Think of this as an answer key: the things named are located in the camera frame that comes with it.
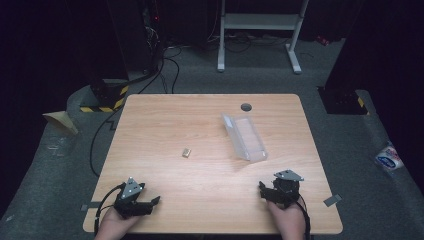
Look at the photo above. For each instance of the clear plastic box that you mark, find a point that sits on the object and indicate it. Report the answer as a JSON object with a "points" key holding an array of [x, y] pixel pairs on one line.
{"points": [[246, 138]]}

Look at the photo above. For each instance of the brown cardboard piece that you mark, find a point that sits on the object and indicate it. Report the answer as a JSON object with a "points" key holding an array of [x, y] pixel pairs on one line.
{"points": [[60, 121]]}

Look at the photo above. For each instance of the grey tape strip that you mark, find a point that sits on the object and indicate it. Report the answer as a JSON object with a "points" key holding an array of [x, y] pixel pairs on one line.
{"points": [[332, 200], [89, 206]]}

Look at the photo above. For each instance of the white tissue packet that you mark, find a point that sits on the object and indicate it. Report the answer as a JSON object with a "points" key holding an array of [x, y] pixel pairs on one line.
{"points": [[389, 159]]}

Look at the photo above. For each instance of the small brass metal block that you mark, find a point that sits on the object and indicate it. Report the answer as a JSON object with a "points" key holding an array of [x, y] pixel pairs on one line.
{"points": [[186, 152]]}

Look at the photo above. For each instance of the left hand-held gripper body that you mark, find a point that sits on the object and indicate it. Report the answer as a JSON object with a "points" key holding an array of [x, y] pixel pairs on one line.
{"points": [[130, 191]]}

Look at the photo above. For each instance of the person's left hand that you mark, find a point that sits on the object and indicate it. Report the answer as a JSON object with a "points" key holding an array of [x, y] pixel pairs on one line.
{"points": [[114, 225]]}

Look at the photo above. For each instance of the white metal stand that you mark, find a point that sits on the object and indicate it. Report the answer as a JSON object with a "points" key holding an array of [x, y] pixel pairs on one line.
{"points": [[260, 21]]}

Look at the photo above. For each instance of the black pillar with striped base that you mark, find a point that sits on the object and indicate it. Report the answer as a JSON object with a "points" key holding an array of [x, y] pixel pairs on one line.
{"points": [[346, 100], [110, 90]]}

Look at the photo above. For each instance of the red power strip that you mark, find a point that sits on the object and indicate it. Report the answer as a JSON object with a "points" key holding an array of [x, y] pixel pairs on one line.
{"points": [[322, 40]]}

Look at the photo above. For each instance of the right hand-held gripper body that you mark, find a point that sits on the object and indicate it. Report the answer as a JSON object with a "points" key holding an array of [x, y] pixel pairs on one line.
{"points": [[287, 188]]}

